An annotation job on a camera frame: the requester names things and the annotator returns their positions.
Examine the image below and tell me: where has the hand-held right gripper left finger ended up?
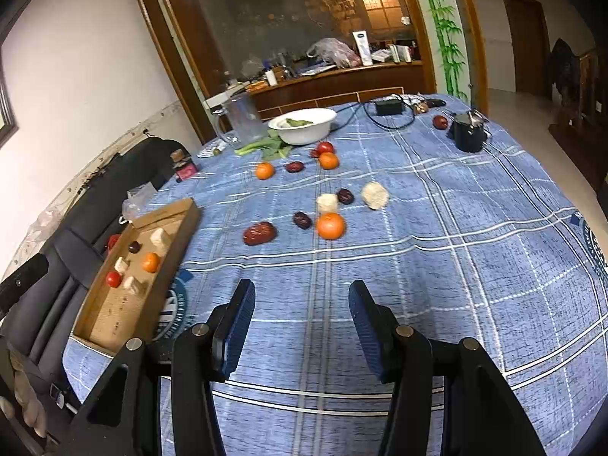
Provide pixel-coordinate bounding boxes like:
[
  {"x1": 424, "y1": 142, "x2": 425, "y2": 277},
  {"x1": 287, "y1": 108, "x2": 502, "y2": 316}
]
[{"x1": 62, "y1": 279, "x2": 257, "y2": 456}]

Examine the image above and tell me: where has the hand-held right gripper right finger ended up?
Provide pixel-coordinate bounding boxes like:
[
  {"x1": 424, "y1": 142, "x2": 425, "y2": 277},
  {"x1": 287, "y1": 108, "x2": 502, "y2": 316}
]
[{"x1": 348, "y1": 280, "x2": 547, "y2": 456}]

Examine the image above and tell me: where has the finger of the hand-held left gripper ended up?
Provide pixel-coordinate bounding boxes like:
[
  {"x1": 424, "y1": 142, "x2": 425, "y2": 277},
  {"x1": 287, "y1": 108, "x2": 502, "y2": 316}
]
[{"x1": 0, "y1": 254, "x2": 51, "y2": 314}]

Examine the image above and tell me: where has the shallow cardboard box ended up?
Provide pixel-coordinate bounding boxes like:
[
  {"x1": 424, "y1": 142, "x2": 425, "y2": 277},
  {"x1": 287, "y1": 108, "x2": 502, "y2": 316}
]
[{"x1": 72, "y1": 198, "x2": 201, "y2": 358}]

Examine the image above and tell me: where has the person's left hand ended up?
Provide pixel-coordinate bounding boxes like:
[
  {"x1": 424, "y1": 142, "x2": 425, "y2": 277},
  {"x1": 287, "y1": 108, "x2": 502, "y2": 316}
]
[{"x1": 0, "y1": 342, "x2": 48, "y2": 442}]

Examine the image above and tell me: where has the black leather chair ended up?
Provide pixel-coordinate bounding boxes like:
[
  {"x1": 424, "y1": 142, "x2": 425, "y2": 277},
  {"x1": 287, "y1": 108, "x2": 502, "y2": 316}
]
[{"x1": 0, "y1": 138, "x2": 191, "y2": 456}]

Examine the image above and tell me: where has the large red jujube date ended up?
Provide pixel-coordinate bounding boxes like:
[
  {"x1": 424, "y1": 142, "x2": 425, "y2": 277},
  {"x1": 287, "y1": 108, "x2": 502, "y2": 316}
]
[{"x1": 242, "y1": 221, "x2": 277, "y2": 247}]

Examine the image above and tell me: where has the blue plaid tablecloth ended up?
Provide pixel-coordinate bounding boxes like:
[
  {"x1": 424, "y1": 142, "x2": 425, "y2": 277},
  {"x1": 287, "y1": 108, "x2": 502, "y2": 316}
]
[{"x1": 62, "y1": 92, "x2": 608, "y2": 456}]

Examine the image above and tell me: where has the clear plastic bag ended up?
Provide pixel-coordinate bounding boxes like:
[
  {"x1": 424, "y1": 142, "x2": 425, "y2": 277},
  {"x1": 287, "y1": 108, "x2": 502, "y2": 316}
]
[{"x1": 121, "y1": 183, "x2": 157, "y2": 222}]

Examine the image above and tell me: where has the red box with cork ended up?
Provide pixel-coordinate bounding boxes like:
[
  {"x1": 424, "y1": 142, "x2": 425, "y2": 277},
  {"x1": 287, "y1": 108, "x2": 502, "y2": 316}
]
[{"x1": 171, "y1": 149, "x2": 198, "y2": 184}]

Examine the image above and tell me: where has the green bok choy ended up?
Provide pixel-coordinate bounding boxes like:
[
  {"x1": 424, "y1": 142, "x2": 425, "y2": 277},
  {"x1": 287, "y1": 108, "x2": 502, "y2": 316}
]
[{"x1": 259, "y1": 134, "x2": 294, "y2": 161}]

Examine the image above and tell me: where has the white bowl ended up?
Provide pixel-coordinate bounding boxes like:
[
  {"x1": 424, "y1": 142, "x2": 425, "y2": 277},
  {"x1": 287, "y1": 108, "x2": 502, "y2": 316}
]
[{"x1": 267, "y1": 108, "x2": 338, "y2": 146}]

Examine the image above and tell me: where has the clear glass pitcher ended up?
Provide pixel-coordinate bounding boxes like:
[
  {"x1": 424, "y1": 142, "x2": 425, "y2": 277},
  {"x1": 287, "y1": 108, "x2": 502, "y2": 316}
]
[{"x1": 211, "y1": 92, "x2": 268, "y2": 147}]

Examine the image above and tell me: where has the black cup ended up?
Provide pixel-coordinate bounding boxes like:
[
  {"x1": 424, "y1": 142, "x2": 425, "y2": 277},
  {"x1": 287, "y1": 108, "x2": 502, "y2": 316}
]
[{"x1": 446, "y1": 110, "x2": 490, "y2": 154}]

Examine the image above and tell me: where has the wooden counter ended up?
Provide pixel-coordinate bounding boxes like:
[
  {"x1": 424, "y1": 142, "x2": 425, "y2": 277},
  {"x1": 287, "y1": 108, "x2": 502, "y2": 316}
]
[{"x1": 204, "y1": 59, "x2": 426, "y2": 119}]

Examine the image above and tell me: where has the white carton stack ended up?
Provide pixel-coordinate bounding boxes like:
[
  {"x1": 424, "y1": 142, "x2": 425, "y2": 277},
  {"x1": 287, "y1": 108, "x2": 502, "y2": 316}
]
[{"x1": 370, "y1": 44, "x2": 414, "y2": 63}]

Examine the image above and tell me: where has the pink translucent plastic bag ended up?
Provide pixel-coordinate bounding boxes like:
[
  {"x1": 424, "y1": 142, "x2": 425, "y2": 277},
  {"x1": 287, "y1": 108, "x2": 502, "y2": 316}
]
[{"x1": 306, "y1": 37, "x2": 362, "y2": 68}]

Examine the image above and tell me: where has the white and blue carton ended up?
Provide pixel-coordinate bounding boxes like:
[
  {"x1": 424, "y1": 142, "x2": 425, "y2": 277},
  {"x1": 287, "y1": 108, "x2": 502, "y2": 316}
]
[{"x1": 352, "y1": 30, "x2": 374, "y2": 66}]

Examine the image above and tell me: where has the wooden framed glass partition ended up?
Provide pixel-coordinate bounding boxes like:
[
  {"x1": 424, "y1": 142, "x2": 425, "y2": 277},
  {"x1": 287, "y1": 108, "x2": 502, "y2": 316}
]
[{"x1": 121, "y1": 0, "x2": 490, "y2": 143}]

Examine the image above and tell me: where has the dark wooden furniture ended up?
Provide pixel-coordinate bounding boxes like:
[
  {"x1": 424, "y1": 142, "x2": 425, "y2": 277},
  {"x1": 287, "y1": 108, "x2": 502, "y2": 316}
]
[{"x1": 548, "y1": 50, "x2": 608, "y2": 191}]

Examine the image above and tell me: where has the brown wooden door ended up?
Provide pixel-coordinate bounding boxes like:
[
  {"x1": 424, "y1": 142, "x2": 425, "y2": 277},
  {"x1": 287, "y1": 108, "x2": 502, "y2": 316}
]
[{"x1": 501, "y1": 0, "x2": 554, "y2": 98}]

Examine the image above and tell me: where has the dark jacket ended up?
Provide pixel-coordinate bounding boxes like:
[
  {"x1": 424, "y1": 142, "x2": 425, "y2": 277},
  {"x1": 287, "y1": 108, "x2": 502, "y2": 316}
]
[{"x1": 546, "y1": 38, "x2": 585, "y2": 100}]

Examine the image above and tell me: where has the dark picture frame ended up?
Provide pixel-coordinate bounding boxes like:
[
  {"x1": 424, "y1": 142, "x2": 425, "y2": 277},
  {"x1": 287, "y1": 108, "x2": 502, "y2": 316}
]
[{"x1": 0, "y1": 52, "x2": 20, "y2": 148}]

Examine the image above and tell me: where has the black cable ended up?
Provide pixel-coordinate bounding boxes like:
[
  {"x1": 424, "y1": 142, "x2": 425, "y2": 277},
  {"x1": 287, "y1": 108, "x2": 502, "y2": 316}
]
[{"x1": 328, "y1": 92, "x2": 419, "y2": 131}]

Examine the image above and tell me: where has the green bamboo wall sticker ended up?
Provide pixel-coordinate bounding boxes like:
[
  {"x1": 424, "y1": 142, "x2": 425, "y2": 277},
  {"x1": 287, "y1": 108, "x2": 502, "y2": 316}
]
[{"x1": 413, "y1": 0, "x2": 471, "y2": 100}]

